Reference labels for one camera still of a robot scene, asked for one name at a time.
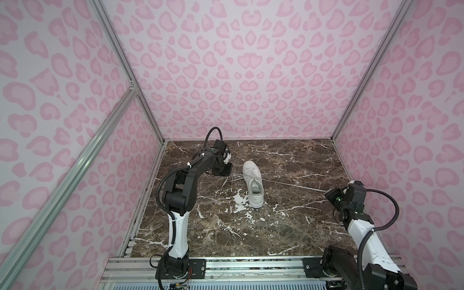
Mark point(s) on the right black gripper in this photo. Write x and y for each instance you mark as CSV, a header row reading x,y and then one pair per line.
x,y
332,194

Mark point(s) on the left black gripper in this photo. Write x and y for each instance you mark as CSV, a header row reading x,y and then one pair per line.
x,y
227,171

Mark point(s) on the white sneaker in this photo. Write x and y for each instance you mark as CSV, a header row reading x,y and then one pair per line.
x,y
253,179

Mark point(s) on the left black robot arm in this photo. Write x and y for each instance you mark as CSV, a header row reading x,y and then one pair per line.
x,y
177,192

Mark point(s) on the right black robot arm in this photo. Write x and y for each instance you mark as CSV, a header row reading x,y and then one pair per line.
x,y
372,267

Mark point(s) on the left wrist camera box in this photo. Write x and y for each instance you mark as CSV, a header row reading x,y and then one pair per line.
x,y
227,156

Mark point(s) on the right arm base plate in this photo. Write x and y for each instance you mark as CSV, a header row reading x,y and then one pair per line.
x,y
313,268

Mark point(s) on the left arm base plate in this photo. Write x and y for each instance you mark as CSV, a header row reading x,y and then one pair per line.
x,y
181,269

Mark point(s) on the front aluminium rail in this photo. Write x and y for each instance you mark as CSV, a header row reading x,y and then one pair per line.
x,y
222,273

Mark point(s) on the left corner aluminium post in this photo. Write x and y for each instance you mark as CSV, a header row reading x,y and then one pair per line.
x,y
108,29

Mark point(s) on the corner aluminium post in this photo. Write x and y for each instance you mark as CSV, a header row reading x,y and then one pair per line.
x,y
401,15
108,29

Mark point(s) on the right corner aluminium post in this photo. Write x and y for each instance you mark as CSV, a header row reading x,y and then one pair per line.
x,y
401,15

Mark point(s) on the diagonal aluminium frame beam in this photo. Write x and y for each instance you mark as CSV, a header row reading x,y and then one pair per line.
x,y
35,232

